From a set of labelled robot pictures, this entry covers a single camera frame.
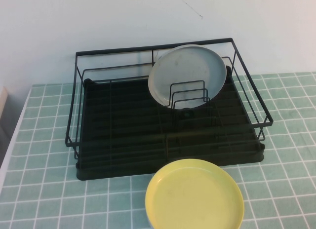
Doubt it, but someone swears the yellow round plate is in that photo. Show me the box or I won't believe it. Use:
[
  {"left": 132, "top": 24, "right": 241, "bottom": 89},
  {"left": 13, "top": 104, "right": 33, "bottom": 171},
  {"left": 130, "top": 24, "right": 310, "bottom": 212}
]
[{"left": 145, "top": 157, "right": 245, "bottom": 229}]

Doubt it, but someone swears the black wire dish rack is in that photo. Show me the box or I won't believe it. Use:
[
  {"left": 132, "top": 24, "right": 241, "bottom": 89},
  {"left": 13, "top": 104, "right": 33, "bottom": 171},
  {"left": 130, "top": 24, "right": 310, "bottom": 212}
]
[{"left": 64, "top": 38, "right": 274, "bottom": 165}]

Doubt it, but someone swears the black plastic drip tray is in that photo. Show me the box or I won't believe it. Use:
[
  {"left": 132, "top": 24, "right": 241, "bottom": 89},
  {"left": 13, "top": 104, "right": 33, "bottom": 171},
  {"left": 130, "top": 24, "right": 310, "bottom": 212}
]
[{"left": 75, "top": 66, "right": 267, "bottom": 182}]

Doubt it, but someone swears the green white checked tablecloth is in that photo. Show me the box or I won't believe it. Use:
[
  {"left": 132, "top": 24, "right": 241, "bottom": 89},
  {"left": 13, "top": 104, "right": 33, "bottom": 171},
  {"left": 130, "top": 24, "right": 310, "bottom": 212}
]
[{"left": 0, "top": 71, "right": 316, "bottom": 229}]

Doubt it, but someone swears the grey round plate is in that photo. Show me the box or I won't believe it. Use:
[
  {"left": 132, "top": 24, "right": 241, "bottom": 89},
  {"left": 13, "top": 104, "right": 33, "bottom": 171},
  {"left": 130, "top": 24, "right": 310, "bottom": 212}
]
[{"left": 148, "top": 44, "right": 227, "bottom": 109}]

